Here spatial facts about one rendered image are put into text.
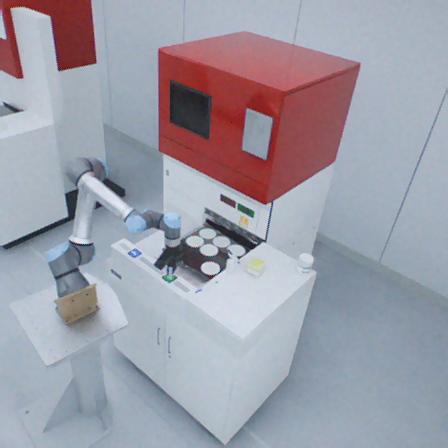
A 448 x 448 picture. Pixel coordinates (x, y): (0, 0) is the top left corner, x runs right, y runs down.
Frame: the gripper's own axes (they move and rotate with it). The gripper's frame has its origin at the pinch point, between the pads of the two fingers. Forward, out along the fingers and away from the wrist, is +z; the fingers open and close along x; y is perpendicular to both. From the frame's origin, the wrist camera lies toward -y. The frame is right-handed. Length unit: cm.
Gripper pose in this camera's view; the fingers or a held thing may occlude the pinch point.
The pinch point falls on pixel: (168, 276)
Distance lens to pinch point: 217.3
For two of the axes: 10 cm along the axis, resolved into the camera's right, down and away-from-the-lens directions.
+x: -7.5, -4.4, 4.9
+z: -0.8, 8.0, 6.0
